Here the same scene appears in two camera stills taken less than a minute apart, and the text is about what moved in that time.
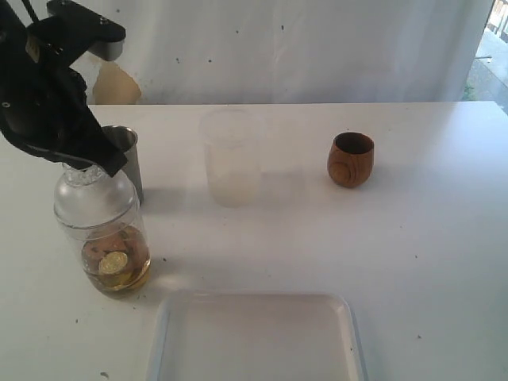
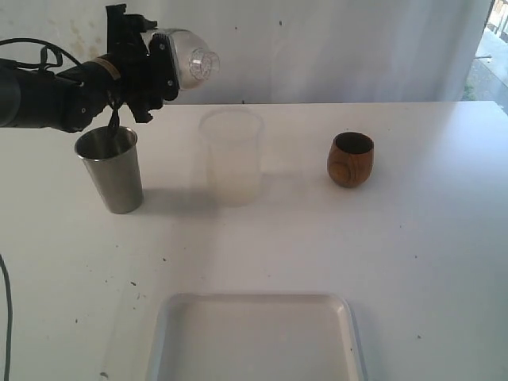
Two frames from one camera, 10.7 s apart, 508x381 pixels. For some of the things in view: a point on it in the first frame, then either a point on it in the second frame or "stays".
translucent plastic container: [232, 139] stays
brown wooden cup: [351, 159] stays
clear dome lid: [91, 198] -> [195, 63]
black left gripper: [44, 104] -> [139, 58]
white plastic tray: [255, 336] stays
